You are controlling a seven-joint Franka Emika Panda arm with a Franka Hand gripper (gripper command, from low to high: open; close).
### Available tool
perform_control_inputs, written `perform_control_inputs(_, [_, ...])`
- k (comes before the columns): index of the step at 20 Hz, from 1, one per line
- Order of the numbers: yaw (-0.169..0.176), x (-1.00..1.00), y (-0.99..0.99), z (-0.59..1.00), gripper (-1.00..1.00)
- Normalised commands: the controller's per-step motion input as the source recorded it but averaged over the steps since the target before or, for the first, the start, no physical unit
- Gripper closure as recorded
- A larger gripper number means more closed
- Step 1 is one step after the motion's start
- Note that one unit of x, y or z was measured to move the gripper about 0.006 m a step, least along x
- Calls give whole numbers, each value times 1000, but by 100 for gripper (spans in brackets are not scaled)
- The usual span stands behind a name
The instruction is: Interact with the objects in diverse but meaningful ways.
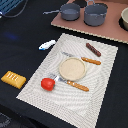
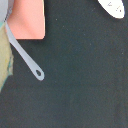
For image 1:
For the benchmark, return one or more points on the red toy tomato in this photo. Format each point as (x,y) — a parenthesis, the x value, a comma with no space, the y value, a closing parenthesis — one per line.
(47,84)

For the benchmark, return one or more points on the white toy fish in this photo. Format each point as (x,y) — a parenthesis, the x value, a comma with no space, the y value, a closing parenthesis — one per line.
(46,45)

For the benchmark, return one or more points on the brown toy sausage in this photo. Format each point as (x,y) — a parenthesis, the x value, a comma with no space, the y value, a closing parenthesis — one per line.
(94,50)

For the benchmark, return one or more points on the round wooden plate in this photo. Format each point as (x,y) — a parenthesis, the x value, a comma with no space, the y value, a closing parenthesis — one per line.
(72,69)

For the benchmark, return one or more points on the beige woven placemat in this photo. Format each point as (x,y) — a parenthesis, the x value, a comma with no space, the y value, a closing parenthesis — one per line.
(76,107)

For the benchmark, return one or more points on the small grey saucepan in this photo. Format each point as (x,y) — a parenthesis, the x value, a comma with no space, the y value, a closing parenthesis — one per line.
(69,11)

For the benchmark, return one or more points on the yellow toy bread slice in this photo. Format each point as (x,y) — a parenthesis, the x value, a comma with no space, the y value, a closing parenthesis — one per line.
(14,79)

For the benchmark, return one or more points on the large grey pot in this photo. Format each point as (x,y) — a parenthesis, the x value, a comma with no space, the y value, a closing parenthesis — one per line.
(94,15)

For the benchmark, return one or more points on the pink toy stove board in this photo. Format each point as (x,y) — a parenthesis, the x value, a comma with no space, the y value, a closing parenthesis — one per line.
(110,29)

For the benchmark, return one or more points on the beige bowl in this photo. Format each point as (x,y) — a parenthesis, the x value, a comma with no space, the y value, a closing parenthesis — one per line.
(124,16)

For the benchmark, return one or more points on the blue striped cloth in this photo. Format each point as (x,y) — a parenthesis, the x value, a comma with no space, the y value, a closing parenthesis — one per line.
(7,5)

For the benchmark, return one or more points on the wooden handled fork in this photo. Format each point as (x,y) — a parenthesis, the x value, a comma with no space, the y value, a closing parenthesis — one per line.
(71,83)

